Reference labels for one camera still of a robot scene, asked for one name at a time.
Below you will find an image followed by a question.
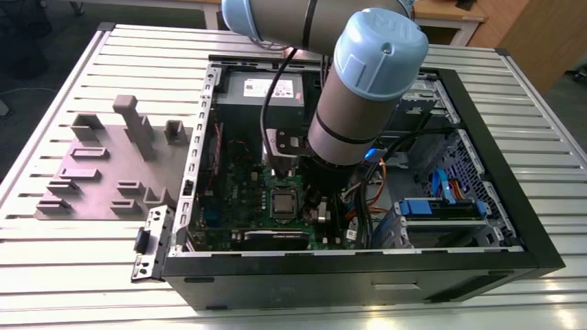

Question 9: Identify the grey metal drive cage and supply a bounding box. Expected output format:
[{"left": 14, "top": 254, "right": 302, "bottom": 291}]
[{"left": 380, "top": 78, "right": 460, "bottom": 152}]

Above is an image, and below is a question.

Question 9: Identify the wooden desk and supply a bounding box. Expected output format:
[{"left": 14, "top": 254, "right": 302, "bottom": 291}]
[{"left": 412, "top": 0, "right": 488, "bottom": 47}]

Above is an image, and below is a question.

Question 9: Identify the grey parts rack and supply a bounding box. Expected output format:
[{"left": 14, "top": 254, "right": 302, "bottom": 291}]
[{"left": 34, "top": 95, "right": 196, "bottom": 221}]

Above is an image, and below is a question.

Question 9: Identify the grey metal disk bay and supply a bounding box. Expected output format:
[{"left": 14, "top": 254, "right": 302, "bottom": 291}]
[{"left": 380, "top": 216, "right": 522, "bottom": 250}]

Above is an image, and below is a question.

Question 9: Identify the light blue data cable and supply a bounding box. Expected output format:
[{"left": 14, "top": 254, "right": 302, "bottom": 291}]
[{"left": 371, "top": 216, "right": 392, "bottom": 249}]

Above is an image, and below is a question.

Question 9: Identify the orange wire bundle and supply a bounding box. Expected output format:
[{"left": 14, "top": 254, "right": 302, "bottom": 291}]
[{"left": 346, "top": 161, "right": 392, "bottom": 221}]

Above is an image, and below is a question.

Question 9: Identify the thick black cable bundle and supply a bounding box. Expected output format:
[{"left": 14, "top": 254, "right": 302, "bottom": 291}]
[{"left": 352, "top": 126, "right": 459, "bottom": 250}]

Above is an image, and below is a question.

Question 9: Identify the red twisted wire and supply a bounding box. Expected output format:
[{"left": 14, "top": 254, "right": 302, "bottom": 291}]
[{"left": 204, "top": 122, "right": 224, "bottom": 197}]

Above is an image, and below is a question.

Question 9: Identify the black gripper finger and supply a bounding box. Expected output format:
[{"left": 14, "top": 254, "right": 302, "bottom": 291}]
[
  {"left": 315, "top": 197, "right": 334, "bottom": 225},
  {"left": 303, "top": 192, "right": 320, "bottom": 221}
]

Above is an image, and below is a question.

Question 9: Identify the black office chair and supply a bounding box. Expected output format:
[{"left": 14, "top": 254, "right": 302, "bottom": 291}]
[{"left": 0, "top": 0, "right": 52, "bottom": 82}]

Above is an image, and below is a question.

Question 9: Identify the black open PC case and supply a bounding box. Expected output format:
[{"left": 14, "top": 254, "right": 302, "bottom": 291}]
[{"left": 160, "top": 54, "right": 566, "bottom": 312}]

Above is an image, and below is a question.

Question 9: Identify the brown wooden cabinet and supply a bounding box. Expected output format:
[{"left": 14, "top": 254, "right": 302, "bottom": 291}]
[{"left": 470, "top": 0, "right": 587, "bottom": 94}]

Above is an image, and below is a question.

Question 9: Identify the grey metal slot bracket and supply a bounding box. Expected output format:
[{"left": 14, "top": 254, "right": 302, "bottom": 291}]
[{"left": 131, "top": 204, "right": 175, "bottom": 283}]

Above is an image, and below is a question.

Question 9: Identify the CPU socket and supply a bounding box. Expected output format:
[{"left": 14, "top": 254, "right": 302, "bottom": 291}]
[{"left": 268, "top": 187, "right": 303, "bottom": 223}]

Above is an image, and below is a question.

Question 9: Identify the white desk frame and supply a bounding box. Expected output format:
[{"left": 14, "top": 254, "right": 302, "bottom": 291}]
[{"left": 68, "top": 0, "right": 231, "bottom": 31}]

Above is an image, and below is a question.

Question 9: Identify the black graphics card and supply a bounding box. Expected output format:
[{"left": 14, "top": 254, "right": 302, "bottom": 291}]
[{"left": 228, "top": 228, "right": 312, "bottom": 252}]

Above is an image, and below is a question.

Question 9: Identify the metal socket cover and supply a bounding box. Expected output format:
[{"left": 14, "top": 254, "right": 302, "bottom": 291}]
[{"left": 268, "top": 187, "right": 303, "bottom": 221}]

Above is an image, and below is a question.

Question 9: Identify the small multicolour wire bundle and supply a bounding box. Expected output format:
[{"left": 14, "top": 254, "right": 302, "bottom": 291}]
[{"left": 227, "top": 138, "right": 254, "bottom": 160}]

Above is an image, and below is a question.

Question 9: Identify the hard disk in blue carrier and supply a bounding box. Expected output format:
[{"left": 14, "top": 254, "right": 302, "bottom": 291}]
[{"left": 395, "top": 198, "right": 490, "bottom": 221}]

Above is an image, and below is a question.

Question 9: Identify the green motherboard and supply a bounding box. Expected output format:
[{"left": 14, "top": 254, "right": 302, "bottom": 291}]
[{"left": 195, "top": 137, "right": 350, "bottom": 251}]

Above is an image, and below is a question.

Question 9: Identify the grey power supply unit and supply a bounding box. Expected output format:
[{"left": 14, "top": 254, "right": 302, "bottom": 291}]
[{"left": 212, "top": 71, "right": 307, "bottom": 154}]

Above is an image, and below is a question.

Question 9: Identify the black RAM slot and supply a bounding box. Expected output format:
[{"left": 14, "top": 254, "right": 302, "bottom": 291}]
[{"left": 330, "top": 195, "right": 344, "bottom": 241}]

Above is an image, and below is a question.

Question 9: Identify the blue flat data cable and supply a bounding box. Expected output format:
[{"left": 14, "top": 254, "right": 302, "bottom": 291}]
[{"left": 430, "top": 169, "right": 456, "bottom": 204}]

